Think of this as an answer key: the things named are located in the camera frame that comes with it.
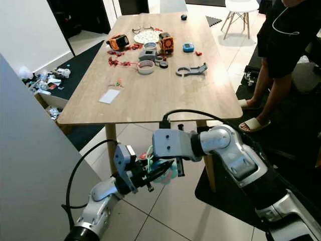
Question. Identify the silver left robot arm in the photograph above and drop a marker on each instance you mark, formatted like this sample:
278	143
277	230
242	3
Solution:
103	193

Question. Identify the small white tape roll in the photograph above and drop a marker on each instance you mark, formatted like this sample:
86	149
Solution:
145	47

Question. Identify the brown cardboard box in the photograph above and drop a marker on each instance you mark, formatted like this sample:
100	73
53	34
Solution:
50	111

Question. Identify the patterned round plate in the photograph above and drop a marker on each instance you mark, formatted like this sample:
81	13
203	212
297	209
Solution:
147	37

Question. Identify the blue digital timer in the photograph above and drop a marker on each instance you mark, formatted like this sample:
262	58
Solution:
188	47

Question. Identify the dark rimmed glasses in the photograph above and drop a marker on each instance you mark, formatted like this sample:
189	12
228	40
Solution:
148	28

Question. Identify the thin red ribbon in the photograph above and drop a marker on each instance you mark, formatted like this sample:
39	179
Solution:
129	65

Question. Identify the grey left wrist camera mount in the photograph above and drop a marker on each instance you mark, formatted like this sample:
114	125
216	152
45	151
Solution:
123	161

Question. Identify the black floor rug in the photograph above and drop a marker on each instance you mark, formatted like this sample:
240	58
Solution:
88	65

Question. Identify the crumpled white wrapper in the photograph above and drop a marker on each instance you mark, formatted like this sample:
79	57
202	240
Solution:
62	73

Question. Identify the black floor mat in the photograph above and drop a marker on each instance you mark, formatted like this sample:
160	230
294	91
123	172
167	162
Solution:
230	196

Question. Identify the small red clip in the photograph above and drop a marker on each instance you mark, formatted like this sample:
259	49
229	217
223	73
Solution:
114	53
114	62
198	53
134	47

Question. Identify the white shell chair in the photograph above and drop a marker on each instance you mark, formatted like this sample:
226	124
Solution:
173	6
241	6

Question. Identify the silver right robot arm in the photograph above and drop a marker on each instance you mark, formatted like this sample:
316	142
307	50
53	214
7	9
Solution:
235	155

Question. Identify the orange black cube device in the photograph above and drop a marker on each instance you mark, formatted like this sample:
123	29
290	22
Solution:
166	44

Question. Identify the person in black clothes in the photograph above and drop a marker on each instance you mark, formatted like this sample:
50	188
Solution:
286	45

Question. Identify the keys with orange tag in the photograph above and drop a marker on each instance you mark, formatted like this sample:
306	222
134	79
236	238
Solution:
119	84

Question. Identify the large white red tape roll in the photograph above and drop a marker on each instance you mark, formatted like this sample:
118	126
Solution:
146	72

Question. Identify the light wooden table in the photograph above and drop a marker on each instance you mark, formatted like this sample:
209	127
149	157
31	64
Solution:
160	98

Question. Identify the white plastic card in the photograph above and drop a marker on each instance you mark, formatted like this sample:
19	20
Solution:
109	97

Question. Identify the flat orange black device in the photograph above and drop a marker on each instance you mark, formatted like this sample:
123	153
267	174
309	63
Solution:
118	42

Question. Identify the grey plastic device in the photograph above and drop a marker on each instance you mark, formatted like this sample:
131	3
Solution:
151	56

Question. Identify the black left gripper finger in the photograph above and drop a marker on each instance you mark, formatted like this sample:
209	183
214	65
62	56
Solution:
158	173
160	165

